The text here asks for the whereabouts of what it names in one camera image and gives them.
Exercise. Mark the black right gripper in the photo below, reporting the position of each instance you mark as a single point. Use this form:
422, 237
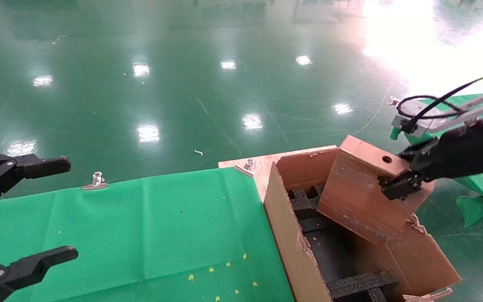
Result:
468, 151

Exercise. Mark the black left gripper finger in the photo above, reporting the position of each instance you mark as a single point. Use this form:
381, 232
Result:
27, 268
23, 165

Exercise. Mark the small brown cardboard box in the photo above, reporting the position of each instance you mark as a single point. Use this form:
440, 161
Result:
354, 197

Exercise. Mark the large open brown carton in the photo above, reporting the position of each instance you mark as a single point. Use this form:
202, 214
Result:
287, 243

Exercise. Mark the black foam insert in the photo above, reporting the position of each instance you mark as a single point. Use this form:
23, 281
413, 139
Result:
359, 286
304, 203

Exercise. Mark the large green table cloth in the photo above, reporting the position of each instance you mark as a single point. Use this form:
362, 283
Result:
141, 230

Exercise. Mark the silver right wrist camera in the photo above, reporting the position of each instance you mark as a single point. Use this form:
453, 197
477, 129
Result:
434, 121

